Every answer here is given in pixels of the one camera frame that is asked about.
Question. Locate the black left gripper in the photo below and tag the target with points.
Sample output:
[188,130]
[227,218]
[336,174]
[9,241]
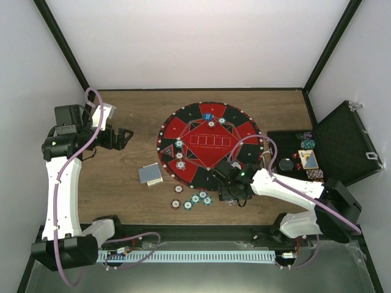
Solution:
[109,144]

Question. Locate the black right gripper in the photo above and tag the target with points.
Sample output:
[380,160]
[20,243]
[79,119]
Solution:
[224,194]

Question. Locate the blue backed card deck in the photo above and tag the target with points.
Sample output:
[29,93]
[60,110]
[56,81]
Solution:
[149,173]

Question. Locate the red 100 chip off mat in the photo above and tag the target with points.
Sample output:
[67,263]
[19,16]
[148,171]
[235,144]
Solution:
[178,189]

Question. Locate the teal 50 chip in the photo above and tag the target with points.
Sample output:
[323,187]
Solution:
[179,143]

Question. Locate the blue white chip seat two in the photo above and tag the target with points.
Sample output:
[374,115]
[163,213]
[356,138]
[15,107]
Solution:
[181,165]

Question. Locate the red poker chip stack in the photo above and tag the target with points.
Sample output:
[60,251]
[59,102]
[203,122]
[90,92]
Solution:
[175,204]

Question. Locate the blue small blind button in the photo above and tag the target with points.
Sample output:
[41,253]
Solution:
[207,116]

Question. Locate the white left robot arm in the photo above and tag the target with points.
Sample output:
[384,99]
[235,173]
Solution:
[62,236]

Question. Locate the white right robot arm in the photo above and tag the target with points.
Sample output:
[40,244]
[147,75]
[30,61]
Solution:
[329,208]

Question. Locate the white card box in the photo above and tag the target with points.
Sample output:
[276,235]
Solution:
[154,182]

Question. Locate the black round dealer button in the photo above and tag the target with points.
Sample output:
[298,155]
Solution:
[286,165]

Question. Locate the round red black poker mat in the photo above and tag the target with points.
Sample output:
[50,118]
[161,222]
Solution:
[204,147]

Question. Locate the card deck in case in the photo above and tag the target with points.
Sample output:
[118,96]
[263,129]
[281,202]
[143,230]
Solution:
[308,159]

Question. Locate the teal chip row in case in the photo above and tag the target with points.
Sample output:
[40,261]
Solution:
[308,144]

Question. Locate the black poker chip case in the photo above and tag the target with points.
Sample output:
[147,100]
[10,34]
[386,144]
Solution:
[343,147]

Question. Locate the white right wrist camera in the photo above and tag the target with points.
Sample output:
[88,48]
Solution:
[236,164]

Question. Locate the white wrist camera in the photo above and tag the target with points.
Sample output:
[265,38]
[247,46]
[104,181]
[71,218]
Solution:
[236,164]
[108,112]

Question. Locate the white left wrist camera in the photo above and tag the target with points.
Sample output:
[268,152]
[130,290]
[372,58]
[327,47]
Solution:
[108,112]

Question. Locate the black front mounting rail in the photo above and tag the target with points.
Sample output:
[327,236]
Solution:
[257,235]

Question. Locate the light blue slotted cable duct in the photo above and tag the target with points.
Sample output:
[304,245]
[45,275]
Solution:
[256,256]

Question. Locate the black enclosure frame post left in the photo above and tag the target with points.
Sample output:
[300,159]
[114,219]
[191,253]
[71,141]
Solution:
[48,17]

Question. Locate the black enclosure frame post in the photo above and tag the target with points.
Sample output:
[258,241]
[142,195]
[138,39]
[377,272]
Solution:
[48,17]
[337,34]

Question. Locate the black enclosure frame post right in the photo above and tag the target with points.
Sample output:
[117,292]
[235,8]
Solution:
[337,34]

